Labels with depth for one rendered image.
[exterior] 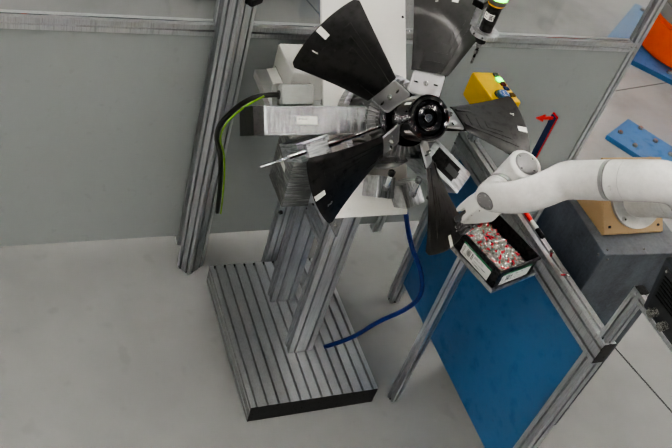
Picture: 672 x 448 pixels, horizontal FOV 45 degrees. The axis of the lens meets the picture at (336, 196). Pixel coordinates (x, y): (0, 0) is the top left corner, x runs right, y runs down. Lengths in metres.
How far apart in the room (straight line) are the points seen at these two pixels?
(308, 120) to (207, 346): 1.13
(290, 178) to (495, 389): 0.95
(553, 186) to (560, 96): 1.61
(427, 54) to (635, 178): 0.68
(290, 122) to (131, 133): 0.88
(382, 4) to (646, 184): 0.96
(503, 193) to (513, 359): 0.88
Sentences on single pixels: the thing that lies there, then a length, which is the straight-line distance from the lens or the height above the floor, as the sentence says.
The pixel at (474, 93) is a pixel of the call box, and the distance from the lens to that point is 2.63.
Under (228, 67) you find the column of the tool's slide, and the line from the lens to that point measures 2.52.
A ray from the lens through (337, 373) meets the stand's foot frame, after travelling 2.88.
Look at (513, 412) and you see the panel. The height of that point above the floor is 0.35.
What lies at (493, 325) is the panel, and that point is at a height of 0.48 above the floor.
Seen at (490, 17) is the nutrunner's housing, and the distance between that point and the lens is 2.00.
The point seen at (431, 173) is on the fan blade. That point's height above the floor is 1.09.
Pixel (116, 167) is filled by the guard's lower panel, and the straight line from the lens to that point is 2.91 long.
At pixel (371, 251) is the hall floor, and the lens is 3.44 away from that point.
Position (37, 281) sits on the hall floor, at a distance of 3.09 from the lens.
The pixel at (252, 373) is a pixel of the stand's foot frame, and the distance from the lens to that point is 2.80.
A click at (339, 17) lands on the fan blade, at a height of 1.39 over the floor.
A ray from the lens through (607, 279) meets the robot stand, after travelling 2.52.
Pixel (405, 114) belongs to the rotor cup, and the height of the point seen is 1.22.
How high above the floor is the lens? 2.33
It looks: 40 degrees down
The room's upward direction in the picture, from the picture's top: 19 degrees clockwise
